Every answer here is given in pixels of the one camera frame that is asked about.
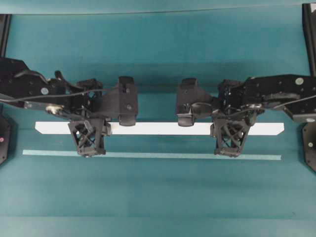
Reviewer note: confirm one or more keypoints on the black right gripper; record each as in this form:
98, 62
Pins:
188, 93

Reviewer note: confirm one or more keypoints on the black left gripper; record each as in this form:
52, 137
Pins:
121, 102

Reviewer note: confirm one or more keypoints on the white wooden board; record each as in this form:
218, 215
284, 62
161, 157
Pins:
159, 128

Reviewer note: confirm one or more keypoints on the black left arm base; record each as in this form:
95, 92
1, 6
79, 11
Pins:
5, 134

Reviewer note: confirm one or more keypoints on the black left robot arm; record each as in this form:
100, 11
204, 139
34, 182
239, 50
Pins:
87, 99

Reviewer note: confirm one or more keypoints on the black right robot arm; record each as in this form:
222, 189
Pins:
244, 101

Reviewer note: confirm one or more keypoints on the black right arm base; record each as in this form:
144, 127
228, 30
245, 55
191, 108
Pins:
309, 144

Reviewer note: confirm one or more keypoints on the teal table cloth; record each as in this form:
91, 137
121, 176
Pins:
158, 43

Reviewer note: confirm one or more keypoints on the light teal tape strip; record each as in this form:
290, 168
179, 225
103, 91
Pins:
151, 155

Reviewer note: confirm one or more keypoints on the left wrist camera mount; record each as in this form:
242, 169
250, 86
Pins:
88, 136

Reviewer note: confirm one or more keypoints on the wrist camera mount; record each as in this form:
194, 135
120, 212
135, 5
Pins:
88, 136
231, 134

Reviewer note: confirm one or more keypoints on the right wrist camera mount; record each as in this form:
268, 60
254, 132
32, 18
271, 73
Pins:
231, 134

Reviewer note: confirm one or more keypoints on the black left frame rail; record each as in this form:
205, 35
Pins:
5, 20

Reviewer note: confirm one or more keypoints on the black frame rail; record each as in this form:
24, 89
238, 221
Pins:
309, 29
5, 20

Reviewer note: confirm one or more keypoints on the black right frame rail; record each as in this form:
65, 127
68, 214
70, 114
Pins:
309, 29

